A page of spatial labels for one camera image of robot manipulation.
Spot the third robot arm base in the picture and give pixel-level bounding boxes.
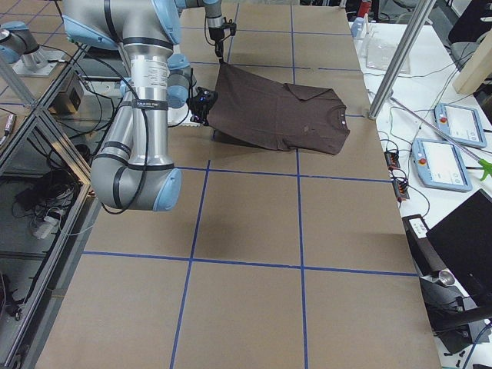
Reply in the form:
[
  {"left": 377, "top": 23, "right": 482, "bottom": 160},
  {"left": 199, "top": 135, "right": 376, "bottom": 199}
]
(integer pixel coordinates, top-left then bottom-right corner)
[{"left": 1, "top": 21, "right": 65, "bottom": 77}]

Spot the near blue teach pendant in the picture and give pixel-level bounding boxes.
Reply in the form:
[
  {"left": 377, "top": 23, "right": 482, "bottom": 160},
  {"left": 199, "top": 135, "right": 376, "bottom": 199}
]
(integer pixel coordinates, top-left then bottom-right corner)
[{"left": 411, "top": 138, "right": 472, "bottom": 192}]

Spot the far blue teach pendant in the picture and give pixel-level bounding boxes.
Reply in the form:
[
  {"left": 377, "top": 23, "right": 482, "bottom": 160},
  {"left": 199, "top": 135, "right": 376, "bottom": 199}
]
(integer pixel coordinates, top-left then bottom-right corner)
[{"left": 434, "top": 103, "right": 487, "bottom": 148}]

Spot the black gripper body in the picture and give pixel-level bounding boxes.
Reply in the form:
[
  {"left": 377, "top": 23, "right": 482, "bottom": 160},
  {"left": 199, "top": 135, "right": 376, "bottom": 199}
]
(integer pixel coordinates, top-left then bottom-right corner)
[
  {"left": 207, "top": 21, "right": 237, "bottom": 48},
  {"left": 187, "top": 87, "right": 218, "bottom": 125}
]

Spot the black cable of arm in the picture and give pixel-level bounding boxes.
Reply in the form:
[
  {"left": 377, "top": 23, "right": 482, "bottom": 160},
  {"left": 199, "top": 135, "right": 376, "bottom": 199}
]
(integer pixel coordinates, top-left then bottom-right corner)
[{"left": 82, "top": 65, "right": 195, "bottom": 215}]

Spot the dark brown t-shirt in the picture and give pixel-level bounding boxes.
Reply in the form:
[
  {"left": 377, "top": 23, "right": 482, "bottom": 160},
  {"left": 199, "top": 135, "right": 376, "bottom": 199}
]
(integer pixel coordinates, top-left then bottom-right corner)
[{"left": 208, "top": 64, "right": 350, "bottom": 155}]

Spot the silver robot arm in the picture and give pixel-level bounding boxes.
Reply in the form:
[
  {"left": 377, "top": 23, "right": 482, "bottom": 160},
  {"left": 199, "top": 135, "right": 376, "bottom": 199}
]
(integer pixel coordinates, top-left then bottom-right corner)
[
  {"left": 62, "top": 1, "right": 225, "bottom": 213},
  {"left": 175, "top": 0, "right": 237, "bottom": 64}
]

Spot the black box with steel cup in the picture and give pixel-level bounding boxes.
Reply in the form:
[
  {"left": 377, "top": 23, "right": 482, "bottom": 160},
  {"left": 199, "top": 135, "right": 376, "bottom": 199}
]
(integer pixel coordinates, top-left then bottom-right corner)
[{"left": 402, "top": 214, "right": 491, "bottom": 354}]

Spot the orange black power strip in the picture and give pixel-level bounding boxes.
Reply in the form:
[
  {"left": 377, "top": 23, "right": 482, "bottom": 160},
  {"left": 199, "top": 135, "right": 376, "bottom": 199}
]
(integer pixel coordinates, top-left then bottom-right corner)
[{"left": 384, "top": 149, "right": 410, "bottom": 204}]

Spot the white camera mast pedestal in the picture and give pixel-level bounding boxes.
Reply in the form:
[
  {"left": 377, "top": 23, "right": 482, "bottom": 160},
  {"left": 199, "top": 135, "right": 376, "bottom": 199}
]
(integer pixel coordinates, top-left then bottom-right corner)
[{"left": 167, "top": 110, "right": 207, "bottom": 128}]

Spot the wooden beam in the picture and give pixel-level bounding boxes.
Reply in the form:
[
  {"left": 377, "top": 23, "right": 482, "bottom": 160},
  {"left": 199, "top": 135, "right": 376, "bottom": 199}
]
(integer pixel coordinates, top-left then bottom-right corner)
[{"left": 453, "top": 31, "right": 492, "bottom": 95}]

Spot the clear plastic bag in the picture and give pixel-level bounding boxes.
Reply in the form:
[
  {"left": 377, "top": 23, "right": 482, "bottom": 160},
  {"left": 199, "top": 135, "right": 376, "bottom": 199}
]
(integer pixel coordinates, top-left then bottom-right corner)
[{"left": 366, "top": 38, "right": 397, "bottom": 71}]

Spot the aluminium frame post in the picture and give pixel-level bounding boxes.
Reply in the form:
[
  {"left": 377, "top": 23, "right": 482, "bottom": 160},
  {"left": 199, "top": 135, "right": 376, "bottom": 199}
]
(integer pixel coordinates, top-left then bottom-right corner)
[{"left": 367, "top": 0, "right": 436, "bottom": 120}]

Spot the blue teach pendant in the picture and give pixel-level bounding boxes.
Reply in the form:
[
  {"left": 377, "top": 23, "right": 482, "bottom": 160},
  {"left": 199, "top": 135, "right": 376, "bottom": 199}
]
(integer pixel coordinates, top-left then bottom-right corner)
[
  {"left": 434, "top": 103, "right": 487, "bottom": 148},
  {"left": 411, "top": 138, "right": 472, "bottom": 192}
]

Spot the reacher grabber stick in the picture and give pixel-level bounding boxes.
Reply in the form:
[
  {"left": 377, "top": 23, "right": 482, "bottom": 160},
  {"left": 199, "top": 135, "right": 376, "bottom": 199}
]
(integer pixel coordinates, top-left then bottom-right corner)
[{"left": 390, "top": 95, "right": 492, "bottom": 176}]

